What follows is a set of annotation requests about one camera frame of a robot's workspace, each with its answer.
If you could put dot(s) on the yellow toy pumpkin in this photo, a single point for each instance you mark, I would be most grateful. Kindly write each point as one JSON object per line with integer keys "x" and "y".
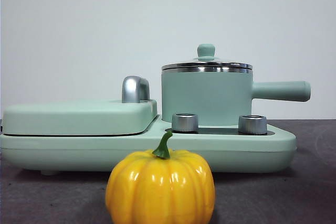
{"x": 160, "y": 187}

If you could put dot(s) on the mint green breakfast machine base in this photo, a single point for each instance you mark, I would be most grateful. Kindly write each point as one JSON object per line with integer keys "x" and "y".
{"x": 78, "y": 153}

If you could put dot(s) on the glass lid with green knob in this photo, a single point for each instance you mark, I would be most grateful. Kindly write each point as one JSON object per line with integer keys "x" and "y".
{"x": 206, "y": 51}

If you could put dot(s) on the silver control knob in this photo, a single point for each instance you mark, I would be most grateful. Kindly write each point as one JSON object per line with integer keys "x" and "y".
{"x": 252, "y": 125}
{"x": 184, "y": 123}

